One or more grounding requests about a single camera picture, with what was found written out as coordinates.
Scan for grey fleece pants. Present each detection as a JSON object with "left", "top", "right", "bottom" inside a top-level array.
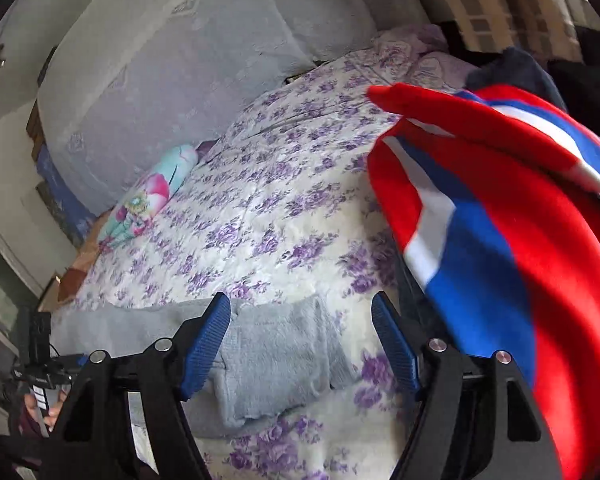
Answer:
[{"left": 50, "top": 296, "right": 356, "bottom": 439}]

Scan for person's left hand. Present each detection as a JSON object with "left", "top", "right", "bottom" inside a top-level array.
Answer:
[{"left": 23, "top": 387, "right": 70, "bottom": 432}]

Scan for orange brown pillow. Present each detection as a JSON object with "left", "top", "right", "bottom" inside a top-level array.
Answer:
[{"left": 57, "top": 240, "right": 99, "bottom": 304}]

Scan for purple floral bedspread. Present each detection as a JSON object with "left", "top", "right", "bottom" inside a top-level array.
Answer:
[{"left": 69, "top": 25, "right": 469, "bottom": 479}]

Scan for folded colourful floral blanket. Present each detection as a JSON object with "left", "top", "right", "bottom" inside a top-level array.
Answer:
[{"left": 97, "top": 144, "right": 199, "bottom": 252}]

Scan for red blue white garment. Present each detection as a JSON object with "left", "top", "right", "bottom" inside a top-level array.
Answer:
[{"left": 367, "top": 84, "right": 600, "bottom": 479}]

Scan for white lace headboard cover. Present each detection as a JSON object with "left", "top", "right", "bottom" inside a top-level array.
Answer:
[{"left": 38, "top": 0, "right": 427, "bottom": 214}]

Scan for dark navy garment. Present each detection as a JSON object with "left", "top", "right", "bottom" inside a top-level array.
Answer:
[{"left": 465, "top": 47, "right": 567, "bottom": 112}]

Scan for brown checked curtain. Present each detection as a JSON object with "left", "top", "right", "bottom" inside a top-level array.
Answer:
[{"left": 420, "top": 0, "right": 600, "bottom": 62}]

